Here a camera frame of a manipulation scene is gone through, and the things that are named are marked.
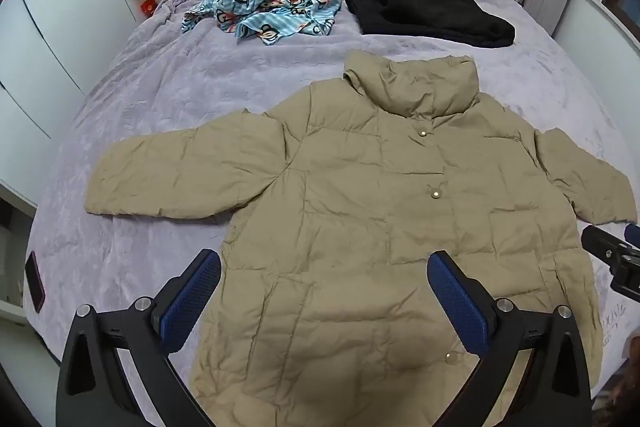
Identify white wardrobe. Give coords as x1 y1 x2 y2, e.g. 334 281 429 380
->
0 0 197 208

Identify beige puffer jacket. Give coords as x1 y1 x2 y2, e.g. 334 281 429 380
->
84 49 636 427

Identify dark phone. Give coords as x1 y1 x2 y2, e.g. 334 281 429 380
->
25 251 46 314

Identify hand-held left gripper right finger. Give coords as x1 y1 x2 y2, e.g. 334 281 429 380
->
427 250 594 427

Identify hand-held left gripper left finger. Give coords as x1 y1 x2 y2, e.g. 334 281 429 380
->
55 248 222 427

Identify purple bed blanket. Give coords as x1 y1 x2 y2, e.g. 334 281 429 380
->
22 0 632 427

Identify black garment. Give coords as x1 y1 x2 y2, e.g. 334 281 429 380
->
345 0 516 48

